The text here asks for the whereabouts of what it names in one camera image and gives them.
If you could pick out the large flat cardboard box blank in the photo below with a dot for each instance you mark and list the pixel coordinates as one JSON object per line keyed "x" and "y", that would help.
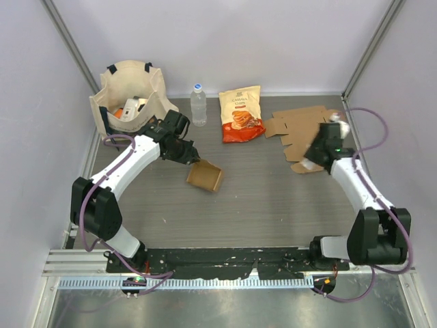
{"x": 297, "y": 129}

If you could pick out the orange item in tote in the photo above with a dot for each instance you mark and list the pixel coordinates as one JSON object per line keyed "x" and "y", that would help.
{"x": 118, "y": 114}

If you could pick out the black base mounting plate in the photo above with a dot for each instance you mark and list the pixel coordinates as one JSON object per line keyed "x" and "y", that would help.
{"x": 225, "y": 263}

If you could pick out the beige canvas tote bag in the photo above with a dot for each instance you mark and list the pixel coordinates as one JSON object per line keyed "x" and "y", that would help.
{"x": 133, "y": 93}

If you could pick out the cassava chips bag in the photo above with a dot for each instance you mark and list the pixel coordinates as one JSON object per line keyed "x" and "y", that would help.
{"x": 241, "y": 114}

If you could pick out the clear plastic water bottle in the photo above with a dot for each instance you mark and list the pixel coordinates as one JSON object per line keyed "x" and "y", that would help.
{"x": 198, "y": 105}

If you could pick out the aluminium frame rail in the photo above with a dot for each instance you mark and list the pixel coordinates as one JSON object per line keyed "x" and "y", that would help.
{"x": 74, "y": 262}

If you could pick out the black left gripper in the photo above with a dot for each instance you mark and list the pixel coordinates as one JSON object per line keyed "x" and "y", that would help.
{"x": 190, "y": 156}

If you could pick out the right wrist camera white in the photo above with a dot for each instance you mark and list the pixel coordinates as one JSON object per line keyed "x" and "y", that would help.
{"x": 336, "y": 117}

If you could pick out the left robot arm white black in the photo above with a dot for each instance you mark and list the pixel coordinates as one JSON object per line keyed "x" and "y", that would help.
{"x": 94, "y": 204}

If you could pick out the white box in tote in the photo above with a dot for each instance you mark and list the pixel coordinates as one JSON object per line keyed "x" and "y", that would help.
{"x": 132, "y": 108}

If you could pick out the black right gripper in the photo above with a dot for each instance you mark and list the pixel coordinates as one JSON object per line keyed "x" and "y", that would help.
{"x": 309, "y": 154}

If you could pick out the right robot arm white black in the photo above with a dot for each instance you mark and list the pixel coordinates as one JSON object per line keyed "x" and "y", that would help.
{"x": 380, "y": 233}

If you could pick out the slotted cable duct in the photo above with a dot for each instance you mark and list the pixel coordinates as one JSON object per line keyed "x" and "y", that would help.
{"x": 134, "y": 283}

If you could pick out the small brown cardboard box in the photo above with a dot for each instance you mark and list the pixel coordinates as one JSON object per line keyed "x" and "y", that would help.
{"x": 205, "y": 175}

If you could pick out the white paper scrap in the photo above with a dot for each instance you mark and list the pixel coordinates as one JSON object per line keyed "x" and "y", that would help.
{"x": 309, "y": 165}

